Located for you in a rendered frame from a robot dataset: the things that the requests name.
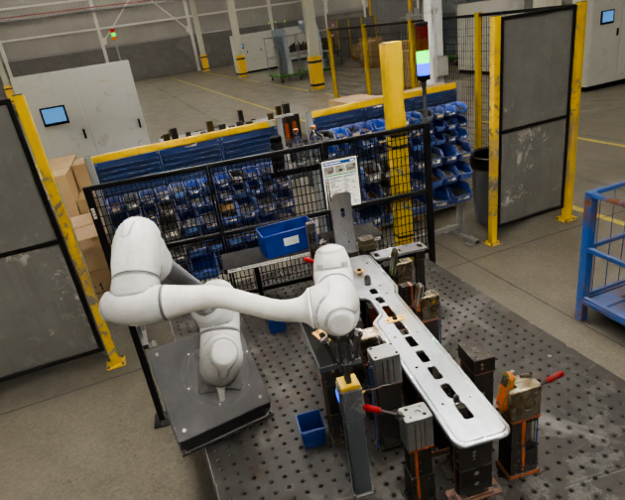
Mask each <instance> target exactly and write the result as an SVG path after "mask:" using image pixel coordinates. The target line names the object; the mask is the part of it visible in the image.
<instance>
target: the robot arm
mask: <svg viewBox="0 0 625 500"><path fill-rule="evenodd" d="M313 279H314V286H312V287H310V288H307V290H306V291H305V292H304V293H303V294H302V295H301V296H300V297H298V298H295V299H291V300H275V299H270V298H266V297H262V296H259V295H255V294H251V293H248V292H244V291H240V290H237V289H233V287H232V286H231V285H230V284H229V283H228V282H226V281H224V280H211V281H208V282H206V283H205V284H203V283H202V282H200V281H199V280H198V279H197V278H195V277H194V276H193V275H191V274H190V273H189V272H188V271H186V270H185V269H184V268H182V267H181V266H180V265H178V264H177V263H176V262H175V261H173V259H172V255H171V253H170V251H169V250H168V248H167V246H166V244H165V242H164V240H163V238H162V237H161V232H160V230H159V228H158V227H157V225H156V224H155V223H154V222H153V221H151V220H150V219H148V218H145V217H130V218H128V219H126V220H124V221H123V222H122V223H121V224H120V225H119V227H118V229H117V230H116V232H115V235H114V238H113V242H112V249H111V288H110V292H106V293H104V295H103V296H102V298H101V299H100V303H99V312H100V315H101V317H102V318H103V319H104V320H105V321H108V322H112V323H114V324H118V325H126V326H138V325H148V324H155V323H158V322H161V321H165V320H170V319H173V318H176V317H179V316H182V315H184V314H188V313H190V314H191V316H192V317H193V318H194V320H195V322H196V323H197V325H198V326H199V331H200V349H198V350H196V351H195V353H194V356H195V358H196V363H197V376H198V388H197V392H198V393H199V395H203V394H205V393H207V392H214V391H216V392H217V397H218V401H219V402H223V401H225V390H229V389H236V390H241V389H242V387H243V383H242V381H241V376H240V369H241V366H242V362H243V350H242V345H241V339H240V329H239V328H240V316H239V313H245V314H249V315H253V316H257V317H260V318H264V319H269V320H274V321H285V322H304V323H306V324H308V325H310V326H311V327H312V328H318V329H322V330H323V331H324V332H326V336H325V337H321V338H320V341H321V344H322V345H323V346H324V347H326V349H327V352H328V354H329V356H330V358H331V360H332V362H333V364H334V366H337V365H339V371H340V373H341V374H343V376H344V380H345V382H346V384H350V383H351V376H350V372H351V371H353V367H352V364H353V361H354V360H355V361H356V360H357V359H358V353H359V346H360V339H361V337H362V335H363V331H362V329H361V328H360V327H358V328H355V326H356V324H357V322H358V319H359V314H360V303H359V298H358V294H357V291H356V289H355V287H354V278H353V271H352V268H351V264H350V260H349V257H348V255H347V253H346V251H345V249H344V248H343V247H342V246H340V245H336V244H328V245H324V246H322V247H320V248H318V249H317V250H316V251H315V255H314V260H313ZM353 333H354V340H353V347H352V354H351V349H350V338H351V337H352V335H353ZM329 339H331V340H332V341H333V342H335V345H336V352H337V359H335V357H334V355H333V352H332V350H331V348H330V346H329ZM342 342H344V347H345V355H346V359H347V360H346V359H344V360H343V355H342V345H341V343H342Z"/></svg>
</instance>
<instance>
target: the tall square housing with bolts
mask: <svg viewBox="0 0 625 500"><path fill-rule="evenodd" d="M367 356H368V362H367V364H368V371H369V380H370V389H374V388H377V387H379V386H381V385H386V384H388V386H384V387H381V388H379V389H377V390H374V391H371V398H372V406H376V407H380V408H381V410H385V411H389V412H393V413H396V411H398V410H399V409H400V408H403V406H402V399H401V386H400V383H403V381H402V369H401V356H400V352H399V350H398V349H397V347H396V346H395V344H394V343H393V342H388V343H385V344H381V345H377V346H373V347H369V348H367ZM373 416H374V425H375V438H374V441H375V440H376V441H375V444H377V445H376V446H377V447H379V450H382V451H383V452H385V451H389V450H390V451H392V449H394V450H396V449H399V448H401V449H404V444H403V442H402V441H401V435H400V424H399V420H396V418H395V417H394V416H390V415H386V414H382V413H380V414H375V413H373ZM376 442H377V443H376Z"/></svg>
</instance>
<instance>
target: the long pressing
mask: <svg viewBox="0 0 625 500"><path fill-rule="evenodd" d="M349 260H350V264H351V268H352V271H353V278H354V287H355V289H356V291H357V294H358V298H359V301H364V302H368V303H370V304H371V306H372V307H373V308H374V310H375V311H376V313H377V314H378V316H377V317H376V318H375V320H374V321H373V326H378V328H379V329H380V331H381V332H382V334H383V337H384V339H385V340H386V343H388V342H393V343H394V344H395V346H396V347H397V349H398V350H399V352H400V356H401V369H402V370H403V372H404V373H405V375H406V376H407V378H408V379H409V381H410V382H411V384H412V385H413V387H414V388H415V390H416V391H417V393H418V394H419V396H420V397H421V399H422V400H423V402H424V403H425V404H426V405H427V407H428V408H429V410H430V411H431V413H432V414H433V417H434V419H435V420H436V422H437V424H438V425H439V427H440V428H441V430H442V431H443V433H444V434H445V436H446V437H447V439H448V440H449V442H450V443H451V444H452V445H453V446H455V447H457V448H462V449H468V448H472V447H475V446H478V445H482V444H485V443H488V442H492V441H495V440H498V439H501V438H505V437H507V436H508V435H509V433H510V426H509V425H508V424H507V422H506V421H505V420H504V419H503V418H502V416H501V415H500V414H499V413H498V412H497V411H496V409H495V408H494V407H493V406H492V405H491V403H490V402H489V401H488V400H487V399H486V398H485V396H484V395H483V394H482V393H481V392H480V390H479V389H478V388H477V387H476V386H475V385H474V383H473V382H472V381H471V380H470V379H469V377H468V376H467V375H466V374H465V373H464V372H463V370H462V369H461V368H460V367H459V366H458V364H457V363H456V362H455V361H454V360H453V359H452V357H451V356H450V355H449V354H448V353H447V351H446V350H445V349H444V348H443V347H442V346H441V344H440V343H439V342H438V341H437V340H436V338H435V337H434V336H433V335H432V334H431V332H430V331H429V330H428V329H427V328H426V327H425V325H424V324H423V323H422V322H421V321H420V319H419V318H418V317H417V316H416V315H415V314H414V312H413V311H412V310H411V309H410V308H409V306H408V305H407V304H406V303H405V302H404V301H403V299H402V298H401V297H400V296H399V294H398V292H399V288H398V286H397V285H396V284H395V282H394V281H393V280H392V279H391V278H390V277H389V276H388V274H387V273H386V272H385V271H384V270H383V269H382V268H381V266H380V265H379V264H378V263H377V262H376V261H375V260H374V258H373V257H372V256H370V255H360V256H356V257H351V258H349ZM358 268H361V269H363V270H364V271H365V272H363V273H361V274H357V273H356V272H355V271H354V270H356V269H358ZM365 275H369V276H370V277H371V285H370V286H365V283H364V277H365ZM379 285H381V286H379ZM373 289H375V290H376V291H377V293H378V294H374V295H372V294H371V293H370V290H373ZM386 293H388V294H386ZM377 298H382V299H383V300H384V302H385V303H382V304H379V303H378V302H377V301H376V299H377ZM383 307H389V308H390V309H391V311H392V312H393V313H394V315H399V314H403V315H404V317H405V318H406V319H403V320H399V322H400V323H401V324H402V325H403V326H404V328H405V329H406V330H407V331H408V333H409V334H406V335H402V333H401V332H400V331H399V329H398V328H397V327H396V325H395V324H394V323H393V322H391V323H386V321H385V320H384V318H387V317H388V316H387V314H386V313H385V312H384V310H383V309H382V308H383ZM417 331H418V332H417ZM409 336H411V337H412V338H413V339H414V340H415V342H416V343H417V344H418V346H415V347H412V346H410V344H409V343H408V342H407V340H406V339H405V338H406V337H409ZM418 351H423V352H424V353H425V355H426V356H427V357H428V359H429V360H430V361H428V362H422V360H421V359H420V358H419V356H418V355H417V354H416V352H418ZM416 367H418V368H416ZM430 367H435V368H436V369H437V371H438V372H439V373H440V374H441V376H442V378H441V379H435V378H434V377H433V375H432V374H431V372H430V371H429V370H428V368H430ZM444 384H448V385H449V386H450V387H451V389H452V390H453V391H454V393H455V394H458V395H459V401H460V402H459V403H455V402H454V401H453V400H452V399H453V398H449V397H448V396H447V394H446V393H445V392H444V390H443V389H442V388H441V385H444ZM469 396H470V398H469ZM442 404H443V405H442ZM458 404H464V406H465V407H466V408H467V409H468V411H469V412H470V413H471V415H472V416H473V418H472V419H468V420H467V419H465V418H464V417H463V416H462V415H461V413H460V412H459V410H458V409H457V408H456V406H455V405H458Z"/></svg>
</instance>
